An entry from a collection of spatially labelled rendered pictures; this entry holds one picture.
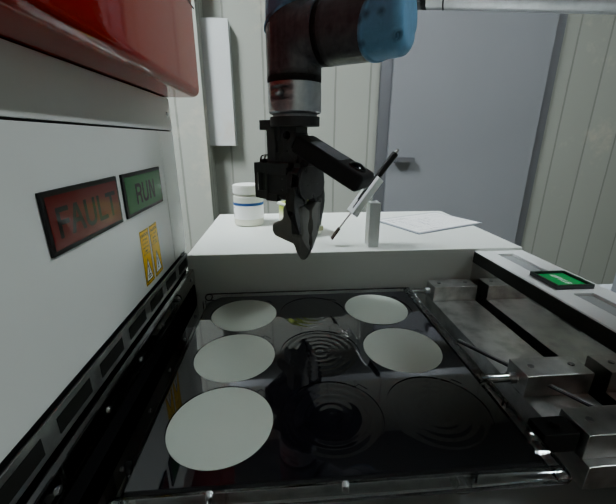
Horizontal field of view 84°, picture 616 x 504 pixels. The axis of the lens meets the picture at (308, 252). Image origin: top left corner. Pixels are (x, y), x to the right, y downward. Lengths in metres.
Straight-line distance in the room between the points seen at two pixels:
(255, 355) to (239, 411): 0.09
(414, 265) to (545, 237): 2.50
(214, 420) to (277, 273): 0.32
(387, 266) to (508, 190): 2.18
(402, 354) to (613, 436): 0.20
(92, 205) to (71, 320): 0.10
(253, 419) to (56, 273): 0.21
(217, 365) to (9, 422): 0.22
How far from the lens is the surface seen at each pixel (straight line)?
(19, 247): 0.29
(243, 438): 0.36
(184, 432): 0.38
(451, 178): 2.55
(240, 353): 0.46
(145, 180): 0.48
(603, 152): 3.25
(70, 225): 0.33
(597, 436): 0.43
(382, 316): 0.55
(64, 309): 0.33
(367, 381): 0.42
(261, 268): 0.63
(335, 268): 0.63
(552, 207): 3.09
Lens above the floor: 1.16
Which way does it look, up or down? 18 degrees down
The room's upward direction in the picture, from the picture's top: straight up
